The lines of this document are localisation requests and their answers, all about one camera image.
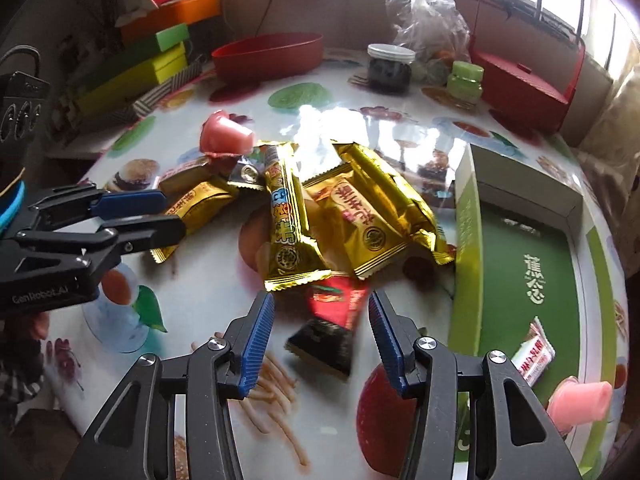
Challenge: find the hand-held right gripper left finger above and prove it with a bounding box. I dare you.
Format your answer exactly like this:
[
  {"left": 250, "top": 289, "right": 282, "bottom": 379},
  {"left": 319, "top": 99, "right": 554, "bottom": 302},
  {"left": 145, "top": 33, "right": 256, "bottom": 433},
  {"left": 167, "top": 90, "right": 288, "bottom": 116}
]
[{"left": 60, "top": 290, "right": 277, "bottom": 480}]

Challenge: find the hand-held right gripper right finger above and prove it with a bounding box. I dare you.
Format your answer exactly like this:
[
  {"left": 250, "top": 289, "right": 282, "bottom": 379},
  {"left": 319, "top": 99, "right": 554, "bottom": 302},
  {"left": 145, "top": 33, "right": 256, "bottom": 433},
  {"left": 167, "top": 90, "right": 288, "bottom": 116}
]
[{"left": 367, "top": 289, "right": 583, "bottom": 480}]

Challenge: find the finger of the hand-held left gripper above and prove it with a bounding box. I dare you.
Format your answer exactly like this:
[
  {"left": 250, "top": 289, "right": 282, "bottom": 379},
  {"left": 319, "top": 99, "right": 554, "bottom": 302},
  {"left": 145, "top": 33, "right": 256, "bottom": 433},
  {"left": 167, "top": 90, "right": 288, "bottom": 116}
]
[
  {"left": 14, "top": 214, "right": 188, "bottom": 272},
  {"left": 27, "top": 182, "right": 169, "bottom": 233}
]

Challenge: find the red black snack packet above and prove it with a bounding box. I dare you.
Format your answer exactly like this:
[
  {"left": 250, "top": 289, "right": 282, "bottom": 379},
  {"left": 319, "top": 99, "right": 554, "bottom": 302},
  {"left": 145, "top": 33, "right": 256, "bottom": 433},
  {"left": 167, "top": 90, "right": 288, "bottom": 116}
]
[{"left": 285, "top": 274, "right": 371, "bottom": 380}]

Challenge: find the gold packet red print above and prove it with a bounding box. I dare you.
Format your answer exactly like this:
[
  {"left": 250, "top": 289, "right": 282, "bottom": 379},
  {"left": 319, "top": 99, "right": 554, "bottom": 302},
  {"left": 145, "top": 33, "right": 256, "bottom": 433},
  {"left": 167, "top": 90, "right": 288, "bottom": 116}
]
[{"left": 302, "top": 175, "right": 436, "bottom": 281}]

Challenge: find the long gold snack bar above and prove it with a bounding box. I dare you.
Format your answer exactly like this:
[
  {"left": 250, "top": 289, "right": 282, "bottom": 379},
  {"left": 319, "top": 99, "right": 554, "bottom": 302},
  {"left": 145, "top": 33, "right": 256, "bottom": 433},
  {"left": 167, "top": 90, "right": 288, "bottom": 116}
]
[{"left": 262, "top": 141, "right": 333, "bottom": 293}]

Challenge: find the green cardboard box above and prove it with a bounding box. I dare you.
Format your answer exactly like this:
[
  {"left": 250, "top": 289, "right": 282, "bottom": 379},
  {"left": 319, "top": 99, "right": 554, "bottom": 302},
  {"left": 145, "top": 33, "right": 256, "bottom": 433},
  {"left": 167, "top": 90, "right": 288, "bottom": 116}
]
[{"left": 446, "top": 142, "right": 630, "bottom": 480}]

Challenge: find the person's left hand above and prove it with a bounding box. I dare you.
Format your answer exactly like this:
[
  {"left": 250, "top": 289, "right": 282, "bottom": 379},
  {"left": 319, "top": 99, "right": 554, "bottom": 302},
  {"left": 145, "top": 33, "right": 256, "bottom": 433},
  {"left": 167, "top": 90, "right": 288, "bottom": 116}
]
[{"left": 27, "top": 310, "right": 51, "bottom": 343}]

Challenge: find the brown gold snack packet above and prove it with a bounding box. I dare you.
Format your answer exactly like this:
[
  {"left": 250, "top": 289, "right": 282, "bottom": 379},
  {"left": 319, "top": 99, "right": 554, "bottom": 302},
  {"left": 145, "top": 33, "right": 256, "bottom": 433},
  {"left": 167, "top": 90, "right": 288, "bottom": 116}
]
[{"left": 157, "top": 156, "right": 221, "bottom": 196}]

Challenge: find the printed plastic tablecloth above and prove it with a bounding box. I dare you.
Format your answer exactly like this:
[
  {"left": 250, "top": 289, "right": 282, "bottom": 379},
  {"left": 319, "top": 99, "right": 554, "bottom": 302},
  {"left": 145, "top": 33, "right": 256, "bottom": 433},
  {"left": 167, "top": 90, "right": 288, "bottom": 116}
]
[{"left": 47, "top": 45, "right": 631, "bottom": 480}]

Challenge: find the small black gold packet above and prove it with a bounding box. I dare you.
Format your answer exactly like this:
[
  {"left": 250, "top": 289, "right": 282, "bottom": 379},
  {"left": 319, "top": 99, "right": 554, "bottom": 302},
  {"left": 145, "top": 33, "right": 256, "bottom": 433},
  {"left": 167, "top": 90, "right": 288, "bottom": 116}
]
[{"left": 227, "top": 155, "right": 268, "bottom": 192}]

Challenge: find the pink jelly cup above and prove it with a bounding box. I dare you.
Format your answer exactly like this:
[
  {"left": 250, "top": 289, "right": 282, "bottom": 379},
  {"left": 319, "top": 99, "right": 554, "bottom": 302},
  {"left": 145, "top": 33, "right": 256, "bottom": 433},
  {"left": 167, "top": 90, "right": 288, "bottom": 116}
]
[
  {"left": 199, "top": 110, "right": 257, "bottom": 157},
  {"left": 546, "top": 379, "right": 613, "bottom": 436}
]

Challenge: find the yellow green long box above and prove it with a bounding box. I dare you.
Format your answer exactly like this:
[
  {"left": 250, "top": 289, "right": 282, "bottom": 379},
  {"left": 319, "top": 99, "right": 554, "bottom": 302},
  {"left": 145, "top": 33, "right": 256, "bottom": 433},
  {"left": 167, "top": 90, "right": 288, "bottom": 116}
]
[{"left": 75, "top": 42, "right": 188, "bottom": 116}]

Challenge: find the black white striped box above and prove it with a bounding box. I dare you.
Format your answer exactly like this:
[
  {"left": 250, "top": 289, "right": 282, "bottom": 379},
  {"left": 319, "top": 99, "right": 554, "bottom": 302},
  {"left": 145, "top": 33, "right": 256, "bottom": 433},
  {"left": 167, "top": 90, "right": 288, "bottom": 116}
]
[{"left": 132, "top": 62, "right": 206, "bottom": 116}]

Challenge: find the white red snack packet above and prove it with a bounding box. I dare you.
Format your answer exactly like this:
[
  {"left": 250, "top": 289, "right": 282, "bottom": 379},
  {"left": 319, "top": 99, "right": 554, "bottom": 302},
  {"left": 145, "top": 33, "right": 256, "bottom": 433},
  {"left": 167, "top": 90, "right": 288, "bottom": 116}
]
[{"left": 510, "top": 316, "right": 557, "bottom": 386}]

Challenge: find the bright green small box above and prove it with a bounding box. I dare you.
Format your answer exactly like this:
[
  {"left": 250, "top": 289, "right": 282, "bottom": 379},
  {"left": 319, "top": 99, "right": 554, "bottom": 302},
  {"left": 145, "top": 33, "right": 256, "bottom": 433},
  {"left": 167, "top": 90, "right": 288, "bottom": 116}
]
[{"left": 156, "top": 24, "right": 191, "bottom": 53}]

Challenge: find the orange box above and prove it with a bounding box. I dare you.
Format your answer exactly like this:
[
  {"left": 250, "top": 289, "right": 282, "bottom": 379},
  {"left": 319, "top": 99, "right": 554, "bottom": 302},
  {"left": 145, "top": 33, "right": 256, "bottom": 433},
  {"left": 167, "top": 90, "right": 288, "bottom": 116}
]
[{"left": 120, "top": 0, "right": 223, "bottom": 46}]

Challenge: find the red oval bowl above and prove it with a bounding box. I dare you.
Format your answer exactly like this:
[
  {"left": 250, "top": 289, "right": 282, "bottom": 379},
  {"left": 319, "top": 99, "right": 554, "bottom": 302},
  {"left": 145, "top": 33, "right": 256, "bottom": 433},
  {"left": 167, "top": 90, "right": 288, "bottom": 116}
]
[{"left": 211, "top": 32, "right": 325, "bottom": 83}]

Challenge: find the dark jar white lid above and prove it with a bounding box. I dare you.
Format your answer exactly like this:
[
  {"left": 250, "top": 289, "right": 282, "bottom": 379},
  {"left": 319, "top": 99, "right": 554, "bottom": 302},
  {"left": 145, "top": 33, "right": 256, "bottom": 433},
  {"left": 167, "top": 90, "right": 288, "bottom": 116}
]
[{"left": 366, "top": 44, "right": 416, "bottom": 96}]

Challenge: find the small green jar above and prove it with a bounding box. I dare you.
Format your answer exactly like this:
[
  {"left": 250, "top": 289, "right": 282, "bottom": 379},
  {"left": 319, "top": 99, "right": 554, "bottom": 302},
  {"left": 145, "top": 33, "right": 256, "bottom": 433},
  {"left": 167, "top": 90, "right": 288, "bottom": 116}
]
[{"left": 446, "top": 61, "right": 485, "bottom": 106}]

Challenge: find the patterned curtain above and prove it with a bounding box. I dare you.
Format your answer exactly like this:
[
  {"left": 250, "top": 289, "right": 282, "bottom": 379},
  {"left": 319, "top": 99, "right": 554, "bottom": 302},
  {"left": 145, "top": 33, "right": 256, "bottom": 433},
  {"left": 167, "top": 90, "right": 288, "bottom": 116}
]
[{"left": 575, "top": 60, "right": 640, "bottom": 201}]

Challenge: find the clear plastic bag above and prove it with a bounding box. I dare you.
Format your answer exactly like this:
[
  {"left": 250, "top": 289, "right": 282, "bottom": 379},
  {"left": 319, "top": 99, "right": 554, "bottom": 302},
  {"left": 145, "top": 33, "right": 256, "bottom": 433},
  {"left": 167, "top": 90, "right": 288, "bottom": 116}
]
[{"left": 385, "top": 0, "right": 476, "bottom": 83}]

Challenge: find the red lidded basket with handle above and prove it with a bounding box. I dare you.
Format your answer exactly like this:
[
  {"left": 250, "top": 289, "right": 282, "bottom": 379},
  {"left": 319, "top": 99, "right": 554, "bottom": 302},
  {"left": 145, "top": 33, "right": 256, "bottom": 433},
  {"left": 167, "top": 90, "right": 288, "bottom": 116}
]
[{"left": 470, "top": 0, "right": 586, "bottom": 136}]

